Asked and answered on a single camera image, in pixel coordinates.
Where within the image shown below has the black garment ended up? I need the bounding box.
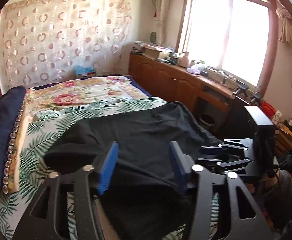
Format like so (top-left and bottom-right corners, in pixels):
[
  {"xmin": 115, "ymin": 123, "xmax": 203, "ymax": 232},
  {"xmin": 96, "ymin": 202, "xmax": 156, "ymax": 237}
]
[{"xmin": 44, "ymin": 102, "xmax": 220, "ymax": 239}]

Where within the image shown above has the trash bin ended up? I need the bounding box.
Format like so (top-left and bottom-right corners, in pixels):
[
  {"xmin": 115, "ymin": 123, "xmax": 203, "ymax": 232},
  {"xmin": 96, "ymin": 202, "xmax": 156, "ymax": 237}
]
[{"xmin": 199, "ymin": 114, "xmax": 215, "ymax": 131}]

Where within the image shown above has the long wooden cabinet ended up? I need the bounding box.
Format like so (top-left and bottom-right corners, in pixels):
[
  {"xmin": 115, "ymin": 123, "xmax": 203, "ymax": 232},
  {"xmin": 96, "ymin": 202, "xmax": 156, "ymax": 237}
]
[{"xmin": 129, "ymin": 53, "xmax": 235, "ymax": 129}]

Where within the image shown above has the palm leaf bed sheet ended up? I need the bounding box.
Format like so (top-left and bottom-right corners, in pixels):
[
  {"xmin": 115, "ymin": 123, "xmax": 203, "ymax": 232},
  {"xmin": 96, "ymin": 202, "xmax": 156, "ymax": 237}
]
[{"xmin": 0, "ymin": 96, "xmax": 220, "ymax": 240}]

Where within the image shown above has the tissue pack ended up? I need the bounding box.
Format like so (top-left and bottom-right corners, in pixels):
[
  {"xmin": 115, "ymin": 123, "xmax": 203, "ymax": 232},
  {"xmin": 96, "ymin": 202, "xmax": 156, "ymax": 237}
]
[{"xmin": 187, "ymin": 63, "xmax": 205, "ymax": 75}]

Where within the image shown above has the pink white bottle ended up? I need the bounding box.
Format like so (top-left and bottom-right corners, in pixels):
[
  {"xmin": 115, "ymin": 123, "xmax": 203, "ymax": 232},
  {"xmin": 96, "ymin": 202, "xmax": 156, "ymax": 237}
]
[{"xmin": 178, "ymin": 51, "xmax": 190, "ymax": 68}]

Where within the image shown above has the window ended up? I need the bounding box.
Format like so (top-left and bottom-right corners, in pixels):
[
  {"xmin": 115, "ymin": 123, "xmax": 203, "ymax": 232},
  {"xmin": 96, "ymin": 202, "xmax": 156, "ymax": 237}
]
[{"xmin": 176, "ymin": 0, "xmax": 278, "ymax": 95}]

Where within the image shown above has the cardboard box on cabinet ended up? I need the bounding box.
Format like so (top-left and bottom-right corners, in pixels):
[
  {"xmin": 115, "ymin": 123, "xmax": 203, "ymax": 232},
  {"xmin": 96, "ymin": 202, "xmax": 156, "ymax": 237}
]
[{"xmin": 142, "ymin": 48, "xmax": 170, "ymax": 60}]

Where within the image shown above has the floral blanket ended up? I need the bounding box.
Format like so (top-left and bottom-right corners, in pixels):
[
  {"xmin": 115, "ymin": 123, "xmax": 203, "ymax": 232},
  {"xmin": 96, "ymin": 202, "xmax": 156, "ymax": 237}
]
[{"xmin": 3, "ymin": 76, "xmax": 147, "ymax": 193}]

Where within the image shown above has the small fan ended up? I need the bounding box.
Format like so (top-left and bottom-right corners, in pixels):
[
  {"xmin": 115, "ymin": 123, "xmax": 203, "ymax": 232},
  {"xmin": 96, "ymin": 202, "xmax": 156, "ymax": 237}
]
[{"xmin": 149, "ymin": 31, "xmax": 157, "ymax": 44}]

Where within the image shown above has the beige window curtain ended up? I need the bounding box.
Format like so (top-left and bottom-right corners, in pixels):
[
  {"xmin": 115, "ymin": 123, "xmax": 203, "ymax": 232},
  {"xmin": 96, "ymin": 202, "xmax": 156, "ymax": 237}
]
[{"xmin": 155, "ymin": 0, "xmax": 169, "ymax": 45}]

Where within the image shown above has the circle pattern sheer curtain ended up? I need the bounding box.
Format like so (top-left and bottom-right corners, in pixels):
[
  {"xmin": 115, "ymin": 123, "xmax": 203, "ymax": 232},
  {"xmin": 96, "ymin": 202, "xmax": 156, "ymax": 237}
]
[{"xmin": 0, "ymin": 0, "xmax": 132, "ymax": 92}]

